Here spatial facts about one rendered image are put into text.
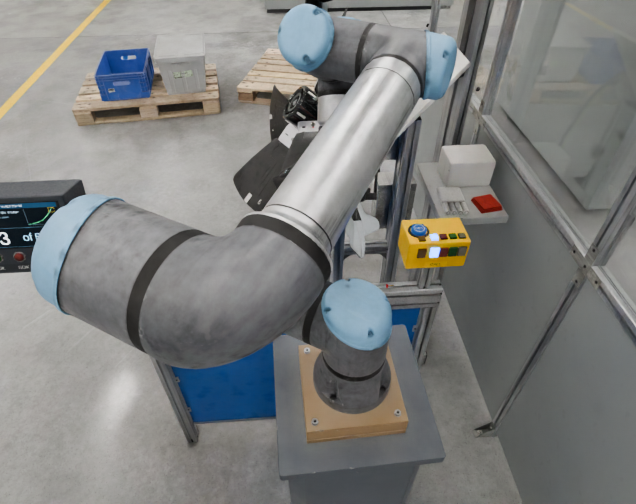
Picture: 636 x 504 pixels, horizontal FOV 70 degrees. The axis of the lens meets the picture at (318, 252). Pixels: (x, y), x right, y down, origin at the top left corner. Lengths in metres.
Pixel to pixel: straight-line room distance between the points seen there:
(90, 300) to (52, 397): 2.00
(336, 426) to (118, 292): 0.58
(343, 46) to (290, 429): 0.67
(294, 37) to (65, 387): 2.04
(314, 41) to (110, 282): 0.38
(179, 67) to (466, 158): 2.98
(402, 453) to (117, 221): 0.68
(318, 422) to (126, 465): 1.33
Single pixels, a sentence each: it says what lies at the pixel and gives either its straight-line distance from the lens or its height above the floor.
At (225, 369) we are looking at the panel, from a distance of 1.62.
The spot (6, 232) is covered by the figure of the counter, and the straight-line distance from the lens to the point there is 1.23.
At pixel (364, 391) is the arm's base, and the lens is 0.85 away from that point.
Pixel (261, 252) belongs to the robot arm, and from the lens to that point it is 0.36.
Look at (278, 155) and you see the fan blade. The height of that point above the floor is 1.07.
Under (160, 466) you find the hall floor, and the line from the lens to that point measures 2.07.
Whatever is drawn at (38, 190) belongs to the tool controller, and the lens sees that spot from 1.19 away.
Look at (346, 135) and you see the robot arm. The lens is 0.46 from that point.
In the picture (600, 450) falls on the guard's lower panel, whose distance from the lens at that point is 1.50.
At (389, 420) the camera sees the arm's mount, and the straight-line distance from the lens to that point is 0.89.
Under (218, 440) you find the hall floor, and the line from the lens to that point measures 2.05.
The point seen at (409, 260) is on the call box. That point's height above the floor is 1.02.
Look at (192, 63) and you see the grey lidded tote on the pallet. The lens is 4.20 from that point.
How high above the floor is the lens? 1.84
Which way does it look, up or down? 43 degrees down
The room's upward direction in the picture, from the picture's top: straight up
